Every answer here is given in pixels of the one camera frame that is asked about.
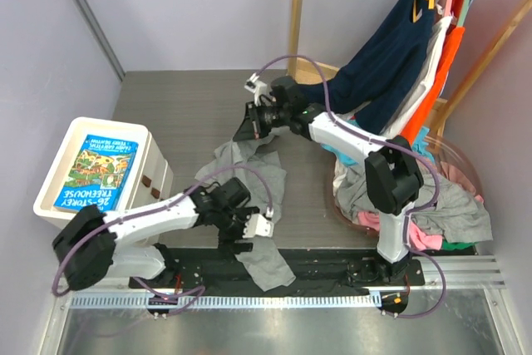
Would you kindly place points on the navy blue hanging shirt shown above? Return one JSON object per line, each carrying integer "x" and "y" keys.
{"x": 378, "y": 78}

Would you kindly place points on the blue treehouse book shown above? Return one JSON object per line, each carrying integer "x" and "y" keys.
{"x": 98, "y": 174}

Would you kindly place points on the grey wall trim strip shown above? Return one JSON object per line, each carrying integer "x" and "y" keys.
{"x": 85, "y": 9}

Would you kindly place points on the pink shirt in pile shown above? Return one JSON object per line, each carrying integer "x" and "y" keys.
{"x": 457, "y": 217}

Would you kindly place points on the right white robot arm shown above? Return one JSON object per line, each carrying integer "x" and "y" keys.
{"x": 393, "y": 178}

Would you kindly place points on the turquoise shirt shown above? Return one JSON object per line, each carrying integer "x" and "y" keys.
{"x": 419, "y": 146}

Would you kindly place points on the white storage box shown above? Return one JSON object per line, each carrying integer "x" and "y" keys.
{"x": 149, "y": 181}

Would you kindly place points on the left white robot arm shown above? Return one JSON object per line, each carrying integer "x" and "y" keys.
{"x": 95, "y": 245}

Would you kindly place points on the white slotted cable duct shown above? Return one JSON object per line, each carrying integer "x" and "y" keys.
{"x": 147, "y": 300}

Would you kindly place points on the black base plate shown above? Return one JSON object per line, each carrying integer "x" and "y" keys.
{"x": 318, "y": 273}

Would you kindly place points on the grey garment in pile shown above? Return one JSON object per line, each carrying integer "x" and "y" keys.
{"x": 343, "y": 199}

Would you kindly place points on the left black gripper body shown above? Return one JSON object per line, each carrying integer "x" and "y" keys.
{"x": 232, "y": 224}

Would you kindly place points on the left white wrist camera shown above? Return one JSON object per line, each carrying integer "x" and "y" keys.
{"x": 258, "y": 226}

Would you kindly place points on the grey t shirt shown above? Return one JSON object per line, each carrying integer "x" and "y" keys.
{"x": 266, "y": 184}

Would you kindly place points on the green garment in pile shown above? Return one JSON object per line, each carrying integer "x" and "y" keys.
{"x": 447, "y": 246}

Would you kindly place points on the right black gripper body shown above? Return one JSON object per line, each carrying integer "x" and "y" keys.
{"x": 273, "y": 116}

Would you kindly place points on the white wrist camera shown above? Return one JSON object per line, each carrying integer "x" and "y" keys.
{"x": 258, "y": 226}
{"x": 257, "y": 87}

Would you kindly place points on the white hanging shirt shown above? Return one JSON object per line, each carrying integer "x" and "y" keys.
{"x": 425, "y": 79}

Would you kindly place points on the orange hanging shirt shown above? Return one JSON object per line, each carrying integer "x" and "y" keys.
{"x": 455, "y": 32}

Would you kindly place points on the wooden clothes rack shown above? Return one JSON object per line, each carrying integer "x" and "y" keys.
{"x": 443, "y": 111}

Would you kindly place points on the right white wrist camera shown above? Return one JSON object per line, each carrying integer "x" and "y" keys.
{"x": 257, "y": 87}

